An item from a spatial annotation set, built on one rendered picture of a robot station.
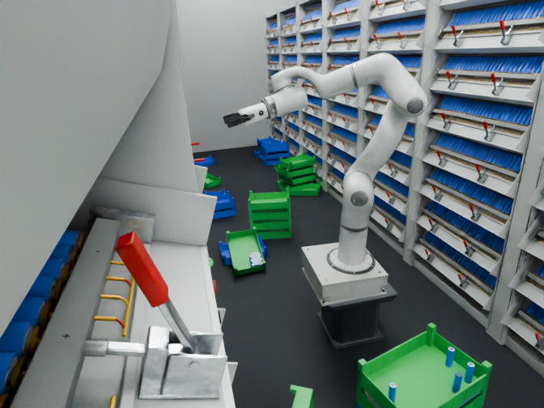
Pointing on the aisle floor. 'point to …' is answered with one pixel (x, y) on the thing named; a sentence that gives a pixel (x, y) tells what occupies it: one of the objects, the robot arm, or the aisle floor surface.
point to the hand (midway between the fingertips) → (227, 121)
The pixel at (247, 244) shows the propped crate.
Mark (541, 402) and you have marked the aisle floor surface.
